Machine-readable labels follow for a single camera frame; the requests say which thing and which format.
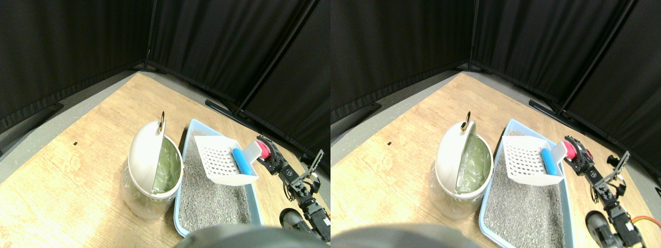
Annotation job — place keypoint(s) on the white bin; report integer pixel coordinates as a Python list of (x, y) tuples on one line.
[(142, 160), (449, 160)]

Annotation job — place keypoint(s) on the blue litter tray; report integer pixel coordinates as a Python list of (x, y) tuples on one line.
[(211, 206), (521, 212)]

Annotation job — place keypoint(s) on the black curtain stand foot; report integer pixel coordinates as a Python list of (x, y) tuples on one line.
[(222, 107), (547, 109)]

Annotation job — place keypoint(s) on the black curtain stand pole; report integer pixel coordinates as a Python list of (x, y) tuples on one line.
[(598, 54), (276, 54), (151, 31), (474, 31)]

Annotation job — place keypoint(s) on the blue lump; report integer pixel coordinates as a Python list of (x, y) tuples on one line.
[(551, 161), (242, 161)]

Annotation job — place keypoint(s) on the black bracket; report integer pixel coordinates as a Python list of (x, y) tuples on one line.
[(314, 166), (619, 166)]

